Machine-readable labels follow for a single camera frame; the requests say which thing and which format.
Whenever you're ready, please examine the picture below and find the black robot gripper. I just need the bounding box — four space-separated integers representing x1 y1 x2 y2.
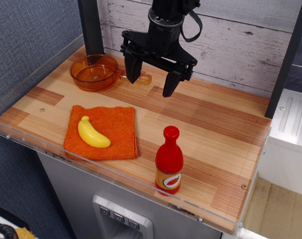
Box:
121 8 197 97

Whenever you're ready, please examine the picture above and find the yellow toy banana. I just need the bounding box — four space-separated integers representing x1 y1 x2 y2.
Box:
78 116 111 148

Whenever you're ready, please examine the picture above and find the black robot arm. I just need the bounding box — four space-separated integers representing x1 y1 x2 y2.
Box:
121 0 202 97

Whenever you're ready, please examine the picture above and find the orange transparent pot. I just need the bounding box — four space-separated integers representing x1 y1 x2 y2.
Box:
69 54 153 92

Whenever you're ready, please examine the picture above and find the orange woven cloth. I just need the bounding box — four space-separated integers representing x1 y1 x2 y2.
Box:
63 105 138 160

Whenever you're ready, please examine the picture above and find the red toy sauce bottle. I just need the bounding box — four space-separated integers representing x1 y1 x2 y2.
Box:
155 125 184 194

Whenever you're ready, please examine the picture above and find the toy fridge water dispenser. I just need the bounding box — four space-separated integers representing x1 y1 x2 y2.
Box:
92 195 154 239

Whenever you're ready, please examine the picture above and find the white toy sink unit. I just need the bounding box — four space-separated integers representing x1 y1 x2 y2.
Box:
258 90 302 194

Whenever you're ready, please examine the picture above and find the clear acrylic table guard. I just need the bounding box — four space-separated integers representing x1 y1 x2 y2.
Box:
0 33 272 237

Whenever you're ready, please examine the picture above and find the black and yellow bag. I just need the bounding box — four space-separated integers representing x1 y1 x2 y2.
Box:
0 208 37 239

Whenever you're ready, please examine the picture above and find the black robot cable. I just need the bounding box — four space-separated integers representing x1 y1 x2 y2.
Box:
180 9 203 43

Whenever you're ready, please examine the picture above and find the dark grey left post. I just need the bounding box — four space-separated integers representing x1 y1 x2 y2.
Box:
78 0 104 55

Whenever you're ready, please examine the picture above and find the dark grey post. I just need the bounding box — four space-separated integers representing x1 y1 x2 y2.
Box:
78 0 104 55
265 5 302 119

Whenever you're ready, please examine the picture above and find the dark grey right post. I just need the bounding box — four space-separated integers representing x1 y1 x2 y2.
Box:
265 5 302 119

